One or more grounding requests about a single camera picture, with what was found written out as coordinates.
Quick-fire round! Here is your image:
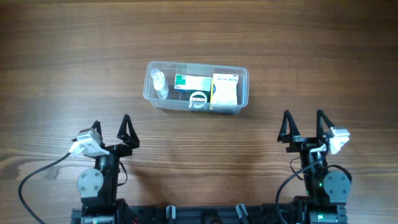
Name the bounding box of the white bottle clear cap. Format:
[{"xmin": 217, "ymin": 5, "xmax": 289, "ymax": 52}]
[{"xmin": 151, "ymin": 69, "xmax": 169, "ymax": 100}]

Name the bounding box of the white green medicine box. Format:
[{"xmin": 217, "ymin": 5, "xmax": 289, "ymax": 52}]
[{"xmin": 174, "ymin": 74, "xmax": 211, "ymax": 91}]

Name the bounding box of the blue yellow VapoDrops box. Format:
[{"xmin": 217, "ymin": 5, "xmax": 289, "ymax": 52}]
[{"xmin": 209, "ymin": 77, "xmax": 239, "ymax": 113}]

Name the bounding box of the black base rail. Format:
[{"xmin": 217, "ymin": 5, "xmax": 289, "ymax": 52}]
[{"xmin": 70, "ymin": 203, "xmax": 348, "ymax": 224}]

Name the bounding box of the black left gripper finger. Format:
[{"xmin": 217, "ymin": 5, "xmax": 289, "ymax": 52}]
[
  {"xmin": 90, "ymin": 121, "xmax": 102, "ymax": 137},
  {"xmin": 117, "ymin": 114, "xmax": 140, "ymax": 148}
]

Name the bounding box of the clear plastic container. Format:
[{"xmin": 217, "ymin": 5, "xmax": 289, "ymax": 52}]
[{"xmin": 143, "ymin": 61, "xmax": 249, "ymax": 114}]

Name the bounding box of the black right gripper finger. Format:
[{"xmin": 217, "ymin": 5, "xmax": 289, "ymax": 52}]
[
  {"xmin": 316, "ymin": 110, "xmax": 335, "ymax": 139},
  {"xmin": 277, "ymin": 110, "xmax": 301, "ymax": 142}
]

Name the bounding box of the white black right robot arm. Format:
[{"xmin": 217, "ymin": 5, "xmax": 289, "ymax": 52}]
[{"xmin": 275, "ymin": 110, "xmax": 353, "ymax": 224}]

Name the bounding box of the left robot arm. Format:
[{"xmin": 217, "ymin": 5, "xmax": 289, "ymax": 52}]
[{"xmin": 69, "ymin": 114, "xmax": 140, "ymax": 224}]

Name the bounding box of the black left camera cable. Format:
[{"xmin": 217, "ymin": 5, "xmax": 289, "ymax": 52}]
[{"xmin": 17, "ymin": 151, "xmax": 72, "ymax": 224}]

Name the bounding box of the white blue medicine box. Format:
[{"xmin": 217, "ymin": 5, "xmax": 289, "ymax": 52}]
[{"xmin": 211, "ymin": 73, "xmax": 239, "ymax": 106}]

